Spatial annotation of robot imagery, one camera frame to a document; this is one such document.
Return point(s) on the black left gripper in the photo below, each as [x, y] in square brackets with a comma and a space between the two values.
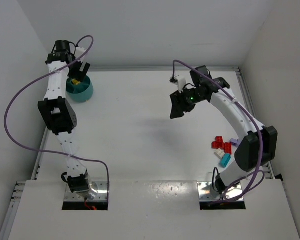
[77, 67]

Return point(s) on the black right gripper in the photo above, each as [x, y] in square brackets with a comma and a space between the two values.
[182, 100]

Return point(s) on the yellow lego brick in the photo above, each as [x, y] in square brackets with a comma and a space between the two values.
[75, 82]

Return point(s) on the red curved lego brick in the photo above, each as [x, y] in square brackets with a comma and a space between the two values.
[216, 145]

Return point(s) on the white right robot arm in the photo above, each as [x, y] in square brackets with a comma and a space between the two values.
[257, 142]

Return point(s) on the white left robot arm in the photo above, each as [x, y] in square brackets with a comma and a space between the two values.
[67, 74]

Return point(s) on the teal divided round container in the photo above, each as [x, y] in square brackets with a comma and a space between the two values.
[82, 92]

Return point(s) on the red square lego brick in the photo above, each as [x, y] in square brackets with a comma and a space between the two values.
[219, 139]

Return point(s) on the white square lego brick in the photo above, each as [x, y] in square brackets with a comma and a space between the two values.
[219, 153]

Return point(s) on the red long lego brick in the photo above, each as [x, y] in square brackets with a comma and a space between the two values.
[227, 147]

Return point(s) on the lilac lego brick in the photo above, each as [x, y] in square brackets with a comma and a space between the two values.
[234, 142]

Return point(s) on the teal long lego brick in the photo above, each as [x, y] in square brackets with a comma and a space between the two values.
[225, 160]

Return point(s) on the aluminium frame rail back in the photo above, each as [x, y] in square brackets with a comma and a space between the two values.
[157, 69]

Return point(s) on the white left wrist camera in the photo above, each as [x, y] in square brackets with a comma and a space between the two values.
[79, 51]

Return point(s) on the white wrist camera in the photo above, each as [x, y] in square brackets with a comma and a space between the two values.
[179, 81]
[79, 51]

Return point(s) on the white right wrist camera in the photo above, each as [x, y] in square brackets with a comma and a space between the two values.
[179, 81]

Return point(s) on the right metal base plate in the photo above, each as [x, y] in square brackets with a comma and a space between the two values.
[207, 194]

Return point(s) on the metal base plate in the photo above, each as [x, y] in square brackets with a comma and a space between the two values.
[97, 194]
[207, 194]

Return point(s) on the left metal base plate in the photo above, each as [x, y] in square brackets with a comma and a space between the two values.
[97, 194]

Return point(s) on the aluminium frame rail left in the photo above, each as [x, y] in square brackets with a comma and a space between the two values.
[16, 199]

